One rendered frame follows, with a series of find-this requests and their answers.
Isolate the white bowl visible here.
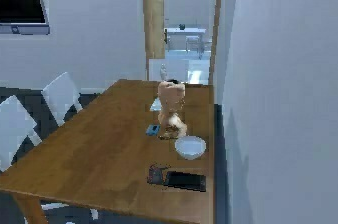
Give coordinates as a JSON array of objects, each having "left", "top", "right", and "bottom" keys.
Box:
[{"left": 174, "top": 135, "right": 208, "bottom": 161}]

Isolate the white far chair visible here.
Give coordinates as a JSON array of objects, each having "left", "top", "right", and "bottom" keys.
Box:
[{"left": 185, "top": 35, "right": 205, "bottom": 56}]

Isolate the blue small box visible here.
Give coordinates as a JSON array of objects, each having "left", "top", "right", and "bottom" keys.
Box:
[{"left": 145, "top": 124, "right": 162, "bottom": 137}]

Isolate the white dining chair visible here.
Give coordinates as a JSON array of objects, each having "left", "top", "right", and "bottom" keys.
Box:
[
  {"left": 0, "top": 94, "right": 43, "bottom": 173},
  {"left": 40, "top": 71, "right": 84, "bottom": 128}
]

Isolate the black remote control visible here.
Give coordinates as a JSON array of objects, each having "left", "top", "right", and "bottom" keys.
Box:
[{"left": 163, "top": 170, "right": 208, "bottom": 193}]

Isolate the black framed window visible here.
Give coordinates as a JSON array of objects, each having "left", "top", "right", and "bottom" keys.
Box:
[{"left": 0, "top": 0, "right": 51, "bottom": 36}]

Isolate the white small figurine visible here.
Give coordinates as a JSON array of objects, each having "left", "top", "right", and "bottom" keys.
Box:
[{"left": 159, "top": 63, "right": 168, "bottom": 82}]

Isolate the dark grey small box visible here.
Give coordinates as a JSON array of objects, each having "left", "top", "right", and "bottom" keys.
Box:
[{"left": 146, "top": 163, "right": 171, "bottom": 186}]

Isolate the wooden room door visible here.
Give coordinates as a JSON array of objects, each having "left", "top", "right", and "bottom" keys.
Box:
[{"left": 142, "top": 0, "right": 167, "bottom": 81}]

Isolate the white far table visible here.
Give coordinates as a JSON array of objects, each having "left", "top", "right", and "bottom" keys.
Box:
[{"left": 165, "top": 27, "right": 207, "bottom": 51}]

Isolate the brown wooden dining table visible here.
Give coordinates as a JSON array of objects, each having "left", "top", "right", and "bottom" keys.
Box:
[{"left": 0, "top": 78, "right": 216, "bottom": 224}]

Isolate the pale blue flat card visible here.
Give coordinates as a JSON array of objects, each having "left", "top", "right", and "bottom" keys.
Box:
[{"left": 149, "top": 97, "right": 163, "bottom": 113}]

